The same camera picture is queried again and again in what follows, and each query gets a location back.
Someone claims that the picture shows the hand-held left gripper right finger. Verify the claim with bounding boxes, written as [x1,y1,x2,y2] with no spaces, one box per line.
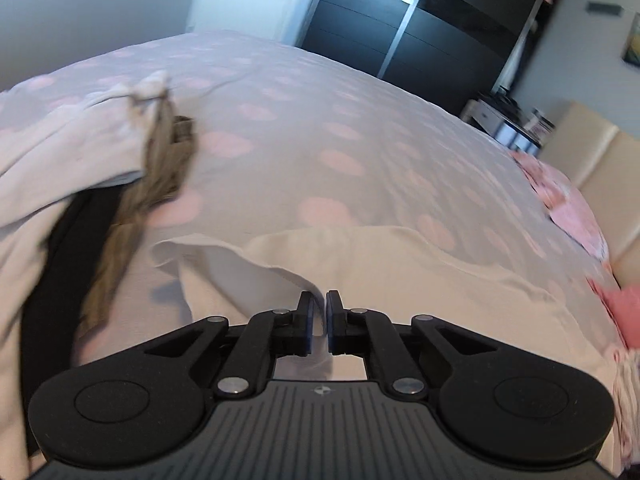
[325,289,493,401]

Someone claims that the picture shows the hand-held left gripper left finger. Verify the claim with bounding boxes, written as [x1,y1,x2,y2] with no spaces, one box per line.
[144,290,319,401]

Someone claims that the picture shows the white shirt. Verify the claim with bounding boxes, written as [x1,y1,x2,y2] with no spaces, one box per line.
[150,225,621,383]

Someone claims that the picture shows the grey pink-dotted duvet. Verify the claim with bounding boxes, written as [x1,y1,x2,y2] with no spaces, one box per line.
[0,30,640,476]

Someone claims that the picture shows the brown garment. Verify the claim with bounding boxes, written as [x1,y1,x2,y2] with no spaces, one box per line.
[75,87,201,331]

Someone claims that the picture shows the black garment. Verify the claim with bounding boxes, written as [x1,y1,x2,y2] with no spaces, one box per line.
[20,185,138,461]

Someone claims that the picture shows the white nightstand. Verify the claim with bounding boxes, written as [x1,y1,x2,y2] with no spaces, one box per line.
[460,92,543,156]

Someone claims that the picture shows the pink patterned pillow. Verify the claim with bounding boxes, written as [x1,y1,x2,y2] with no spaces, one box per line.
[510,150,613,261]

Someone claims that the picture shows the small dark object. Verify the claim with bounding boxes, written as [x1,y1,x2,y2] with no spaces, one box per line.
[477,87,521,111]

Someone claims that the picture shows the pink cushion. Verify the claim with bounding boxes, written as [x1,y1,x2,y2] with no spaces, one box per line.
[587,280,640,351]

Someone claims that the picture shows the small white box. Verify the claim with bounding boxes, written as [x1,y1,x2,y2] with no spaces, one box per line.
[525,107,556,138]

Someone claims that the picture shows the crumpled white garment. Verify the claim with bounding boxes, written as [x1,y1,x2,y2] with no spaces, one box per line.
[0,70,171,480]

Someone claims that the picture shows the white striped garment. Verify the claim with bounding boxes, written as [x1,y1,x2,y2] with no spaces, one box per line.
[605,347,640,476]

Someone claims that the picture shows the dark wardrobe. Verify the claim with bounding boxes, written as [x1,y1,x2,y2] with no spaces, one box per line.
[295,0,571,116]

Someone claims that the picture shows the cream headboard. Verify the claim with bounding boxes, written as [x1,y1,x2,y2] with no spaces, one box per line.
[540,100,640,291]

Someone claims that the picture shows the cream door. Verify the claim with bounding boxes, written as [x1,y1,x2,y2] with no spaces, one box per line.
[186,0,326,48]

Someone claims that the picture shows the landscape painting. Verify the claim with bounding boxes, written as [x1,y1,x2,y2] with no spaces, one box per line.
[621,12,640,68]

